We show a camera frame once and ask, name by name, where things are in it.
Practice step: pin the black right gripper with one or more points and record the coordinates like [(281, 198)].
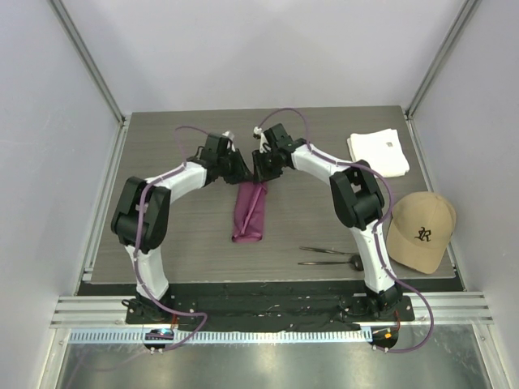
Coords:
[(261, 173)]

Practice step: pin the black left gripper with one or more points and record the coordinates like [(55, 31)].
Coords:
[(242, 174)]

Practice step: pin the magenta cloth napkin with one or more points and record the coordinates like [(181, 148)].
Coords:
[(249, 212)]

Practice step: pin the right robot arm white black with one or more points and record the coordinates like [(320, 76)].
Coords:
[(357, 200)]

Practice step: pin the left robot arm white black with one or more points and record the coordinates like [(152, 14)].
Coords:
[(141, 220)]

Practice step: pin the dark metal fork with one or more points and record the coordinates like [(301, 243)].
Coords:
[(327, 251)]

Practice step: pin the white folded towel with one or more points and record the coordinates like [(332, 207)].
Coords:
[(381, 150)]

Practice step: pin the dark metal spoon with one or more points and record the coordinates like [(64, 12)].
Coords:
[(354, 261)]

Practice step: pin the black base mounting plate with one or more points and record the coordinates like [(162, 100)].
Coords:
[(297, 305)]

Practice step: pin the tan baseball cap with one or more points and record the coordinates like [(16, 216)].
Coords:
[(420, 230)]

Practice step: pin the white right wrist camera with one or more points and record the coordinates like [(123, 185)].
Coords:
[(264, 146)]

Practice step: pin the slotted cable duct strip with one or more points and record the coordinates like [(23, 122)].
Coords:
[(158, 336)]

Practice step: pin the aluminium frame post left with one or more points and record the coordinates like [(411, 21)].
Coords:
[(78, 43)]

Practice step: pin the aluminium frame post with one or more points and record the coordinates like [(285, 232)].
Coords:
[(78, 43), (454, 33)]

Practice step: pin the aluminium front rail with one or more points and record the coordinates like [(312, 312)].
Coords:
[(449, 308)]

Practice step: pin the aluminium frame post right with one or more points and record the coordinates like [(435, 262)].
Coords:
[(454, 33)]

